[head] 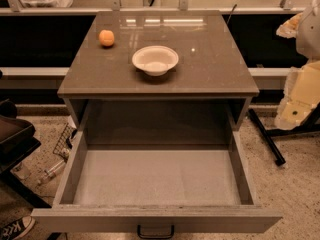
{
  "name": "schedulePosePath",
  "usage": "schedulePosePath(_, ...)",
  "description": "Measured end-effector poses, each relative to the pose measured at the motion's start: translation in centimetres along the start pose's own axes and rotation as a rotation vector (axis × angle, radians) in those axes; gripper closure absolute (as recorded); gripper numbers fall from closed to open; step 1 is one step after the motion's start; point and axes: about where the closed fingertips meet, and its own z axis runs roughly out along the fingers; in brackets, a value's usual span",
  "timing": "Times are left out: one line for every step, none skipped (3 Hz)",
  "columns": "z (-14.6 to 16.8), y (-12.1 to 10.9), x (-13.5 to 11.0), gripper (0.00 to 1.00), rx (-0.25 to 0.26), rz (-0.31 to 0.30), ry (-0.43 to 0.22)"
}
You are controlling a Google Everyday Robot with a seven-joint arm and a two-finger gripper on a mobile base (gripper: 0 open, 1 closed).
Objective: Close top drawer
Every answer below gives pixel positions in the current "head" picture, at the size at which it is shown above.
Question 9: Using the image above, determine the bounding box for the orange round fruit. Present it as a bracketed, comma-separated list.
[99, 30, 115, 47]

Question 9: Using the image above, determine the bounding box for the black cable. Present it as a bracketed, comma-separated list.
[226, 3, 238, 25]

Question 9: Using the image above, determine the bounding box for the black and white sneaker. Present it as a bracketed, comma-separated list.
[0, 216, 35, 240]

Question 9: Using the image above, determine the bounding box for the black table leg frame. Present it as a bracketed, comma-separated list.
[248, 104, 320, 166]

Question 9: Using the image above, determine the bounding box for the wire mesh basket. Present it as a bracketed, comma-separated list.
[53, 124, 77, 160]

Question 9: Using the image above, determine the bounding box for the grey top drawer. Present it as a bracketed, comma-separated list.
[30, 98, 284, 234]

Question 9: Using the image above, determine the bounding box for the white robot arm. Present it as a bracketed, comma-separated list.
[274, 0, 320, 130]

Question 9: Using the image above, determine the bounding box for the black drawer handle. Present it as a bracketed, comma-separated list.
[136, 225, 175, 240]

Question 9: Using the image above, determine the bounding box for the white paper bowl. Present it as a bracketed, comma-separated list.
[132, 46, 179, 76]

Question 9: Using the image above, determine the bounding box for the grey drawer cabinet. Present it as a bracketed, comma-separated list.
[56, 10, 260, 132]

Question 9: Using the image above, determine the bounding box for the clear plastic bottle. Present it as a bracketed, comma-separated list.
[37, 160, 66, 185]

